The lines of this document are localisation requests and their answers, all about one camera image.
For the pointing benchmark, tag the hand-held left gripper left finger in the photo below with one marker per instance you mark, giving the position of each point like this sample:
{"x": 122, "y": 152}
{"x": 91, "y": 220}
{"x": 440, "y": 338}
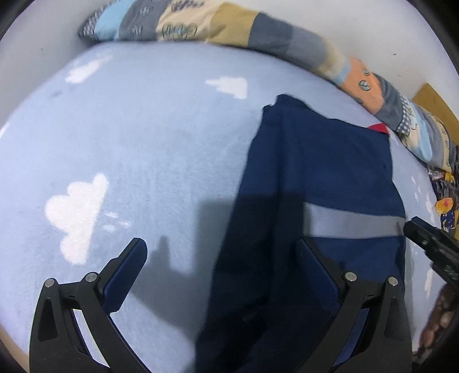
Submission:
{"x": 122, "y": 283}

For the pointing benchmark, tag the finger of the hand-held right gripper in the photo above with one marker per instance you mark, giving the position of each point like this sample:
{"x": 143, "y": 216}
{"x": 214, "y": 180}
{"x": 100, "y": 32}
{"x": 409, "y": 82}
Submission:
{"x": 430, "y": 240}

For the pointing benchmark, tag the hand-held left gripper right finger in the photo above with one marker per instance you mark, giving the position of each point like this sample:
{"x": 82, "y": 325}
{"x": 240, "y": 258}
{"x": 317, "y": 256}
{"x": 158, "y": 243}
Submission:
{"x": 317, "y": 278}

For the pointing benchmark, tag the navy garment with red collar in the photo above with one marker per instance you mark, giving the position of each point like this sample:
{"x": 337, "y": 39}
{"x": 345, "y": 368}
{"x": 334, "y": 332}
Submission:
{"x": 322, "y": 168}

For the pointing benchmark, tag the wooden board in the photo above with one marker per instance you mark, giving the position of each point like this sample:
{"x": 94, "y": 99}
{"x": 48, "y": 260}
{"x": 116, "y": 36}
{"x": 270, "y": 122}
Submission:
{"x": 434, "y": 98}

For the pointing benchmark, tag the light blue cloud-print bed sheet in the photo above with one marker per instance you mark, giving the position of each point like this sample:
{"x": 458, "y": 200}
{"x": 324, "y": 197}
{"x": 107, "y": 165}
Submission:
{"x": 161, "y": 143}

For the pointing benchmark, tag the patchwork leaf-print quilt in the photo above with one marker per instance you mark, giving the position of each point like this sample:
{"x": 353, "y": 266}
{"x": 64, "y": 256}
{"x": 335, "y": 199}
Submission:
{"x": 251, "y": 25}

